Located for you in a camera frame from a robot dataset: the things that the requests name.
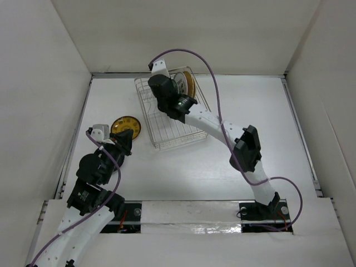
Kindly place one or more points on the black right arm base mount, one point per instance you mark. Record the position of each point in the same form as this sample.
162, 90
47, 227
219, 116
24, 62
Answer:
257, 220

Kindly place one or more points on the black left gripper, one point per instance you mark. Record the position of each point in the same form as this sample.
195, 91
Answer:
123, 141

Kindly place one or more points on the yellow woven pattern plate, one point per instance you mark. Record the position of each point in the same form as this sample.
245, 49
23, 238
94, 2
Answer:
191, 87

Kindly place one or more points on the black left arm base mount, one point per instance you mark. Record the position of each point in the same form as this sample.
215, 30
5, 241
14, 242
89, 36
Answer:
129, 222

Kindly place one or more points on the metal wire dish rack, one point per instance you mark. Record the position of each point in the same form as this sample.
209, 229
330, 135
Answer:
164, 132

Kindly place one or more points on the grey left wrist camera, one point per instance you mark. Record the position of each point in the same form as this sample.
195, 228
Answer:
99, 132

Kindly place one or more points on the white plate red characters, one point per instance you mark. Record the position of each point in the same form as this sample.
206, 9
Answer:
181, 82

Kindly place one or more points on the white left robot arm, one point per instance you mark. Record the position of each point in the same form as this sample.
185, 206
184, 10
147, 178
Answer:
89, 207

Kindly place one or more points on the yellow brown patterned plate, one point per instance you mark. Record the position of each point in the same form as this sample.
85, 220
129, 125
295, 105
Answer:
127, 123

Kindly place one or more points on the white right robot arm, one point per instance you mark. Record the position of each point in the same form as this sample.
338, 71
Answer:
243, 143

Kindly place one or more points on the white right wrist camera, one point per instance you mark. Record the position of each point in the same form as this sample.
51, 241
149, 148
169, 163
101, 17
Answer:
158, 67

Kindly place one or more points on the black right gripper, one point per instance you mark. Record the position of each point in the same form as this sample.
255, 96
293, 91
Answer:
172, 83

